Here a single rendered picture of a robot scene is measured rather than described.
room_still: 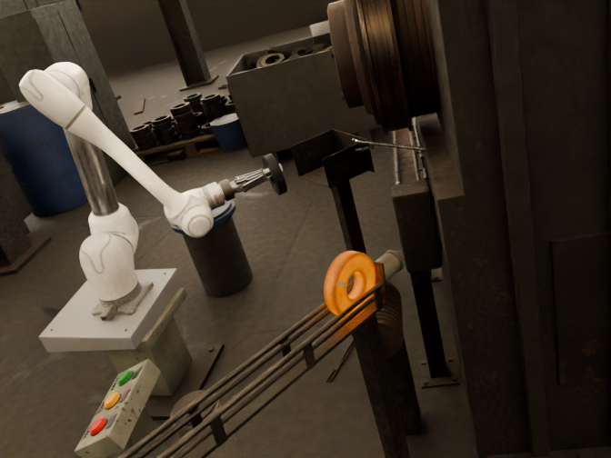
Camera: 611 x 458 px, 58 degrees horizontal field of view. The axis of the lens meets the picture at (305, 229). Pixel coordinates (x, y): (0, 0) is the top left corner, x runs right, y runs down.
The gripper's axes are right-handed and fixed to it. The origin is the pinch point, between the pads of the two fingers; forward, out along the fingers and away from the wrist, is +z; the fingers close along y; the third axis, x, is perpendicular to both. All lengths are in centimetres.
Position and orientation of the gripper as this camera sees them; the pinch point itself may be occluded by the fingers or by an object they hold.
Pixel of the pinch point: (273, 170)
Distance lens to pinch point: 202.8
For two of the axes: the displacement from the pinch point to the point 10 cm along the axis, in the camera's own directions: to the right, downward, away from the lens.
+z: 9.0, -4.1, 1.6
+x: -3.0, -8.4, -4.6
